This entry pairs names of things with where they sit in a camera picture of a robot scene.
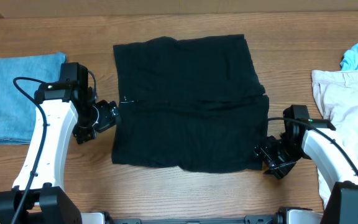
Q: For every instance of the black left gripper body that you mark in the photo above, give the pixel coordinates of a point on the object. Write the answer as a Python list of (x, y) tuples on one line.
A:
[(98, 117)]

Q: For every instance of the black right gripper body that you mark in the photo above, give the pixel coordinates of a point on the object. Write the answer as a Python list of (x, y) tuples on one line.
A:
[(281, 157)]

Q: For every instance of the black shorts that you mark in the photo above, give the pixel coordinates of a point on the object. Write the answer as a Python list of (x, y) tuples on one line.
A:
[(194, 104)]

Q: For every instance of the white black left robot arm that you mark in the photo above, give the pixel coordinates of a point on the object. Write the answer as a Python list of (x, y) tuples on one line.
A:
[(66, 108)]

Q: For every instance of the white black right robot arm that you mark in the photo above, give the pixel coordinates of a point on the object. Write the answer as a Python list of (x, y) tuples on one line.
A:
[(316, 140)]

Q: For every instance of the folded blue denim cloth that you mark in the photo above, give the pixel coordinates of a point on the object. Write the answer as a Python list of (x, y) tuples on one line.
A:
[(17, 113)]

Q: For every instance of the light pink garment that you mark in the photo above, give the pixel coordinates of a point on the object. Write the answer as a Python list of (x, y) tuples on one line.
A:
[(336, 97)]

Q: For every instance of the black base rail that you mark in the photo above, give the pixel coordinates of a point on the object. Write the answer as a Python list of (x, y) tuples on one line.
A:
[(191, 220)]

